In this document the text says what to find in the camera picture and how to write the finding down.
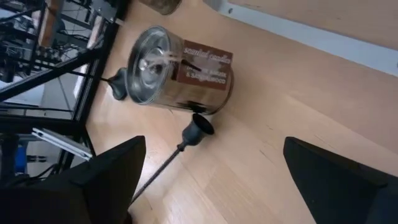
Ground black rig crossbar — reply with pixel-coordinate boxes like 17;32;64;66
0;113;94;138

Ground silver candle tin brown label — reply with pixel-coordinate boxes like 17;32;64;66
125;25;234;115

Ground silver metal bracket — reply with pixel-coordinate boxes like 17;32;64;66
30;126;94;161

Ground black aluminium rail frame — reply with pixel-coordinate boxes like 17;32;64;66
70;18;127;125

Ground black frame strut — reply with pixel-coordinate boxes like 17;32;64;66
0;48;103;103

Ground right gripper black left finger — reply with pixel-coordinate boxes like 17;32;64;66
0;135;147;224

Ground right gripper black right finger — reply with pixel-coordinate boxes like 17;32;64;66
282;136;398;224

